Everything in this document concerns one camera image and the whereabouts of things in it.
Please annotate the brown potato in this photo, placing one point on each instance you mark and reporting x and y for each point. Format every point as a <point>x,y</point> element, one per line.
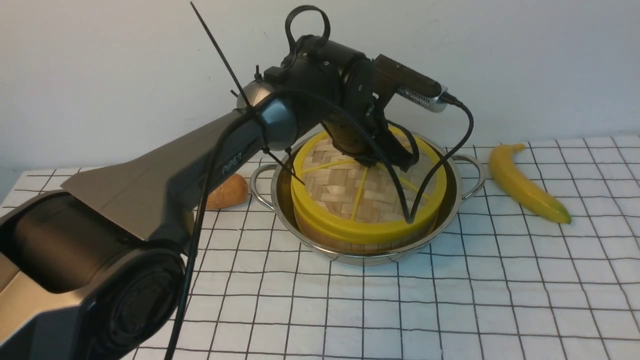
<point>231,193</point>

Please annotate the yellow bamboo steamer lid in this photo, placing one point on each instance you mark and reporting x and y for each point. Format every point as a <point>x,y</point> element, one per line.
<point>331,179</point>

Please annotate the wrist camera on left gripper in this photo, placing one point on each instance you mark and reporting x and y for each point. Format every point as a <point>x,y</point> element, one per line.
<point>393,78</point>

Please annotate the yellow bamboo steamer basket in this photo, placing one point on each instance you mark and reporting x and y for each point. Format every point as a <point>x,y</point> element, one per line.
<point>365,228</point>

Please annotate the white grid tablecloth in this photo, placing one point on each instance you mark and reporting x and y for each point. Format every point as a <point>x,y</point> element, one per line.
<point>497,284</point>

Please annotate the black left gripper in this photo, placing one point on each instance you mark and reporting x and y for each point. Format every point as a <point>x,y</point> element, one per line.
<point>365,135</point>

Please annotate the black cable tie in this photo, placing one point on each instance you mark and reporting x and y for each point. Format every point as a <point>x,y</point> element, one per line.
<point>222,56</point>

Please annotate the stainless steel pot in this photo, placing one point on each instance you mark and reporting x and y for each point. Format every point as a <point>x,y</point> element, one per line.
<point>270,185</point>

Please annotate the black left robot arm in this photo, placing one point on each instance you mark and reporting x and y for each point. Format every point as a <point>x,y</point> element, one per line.
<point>95,269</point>

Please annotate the yellow banana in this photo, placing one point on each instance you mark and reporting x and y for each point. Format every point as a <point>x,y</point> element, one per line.
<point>522,189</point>

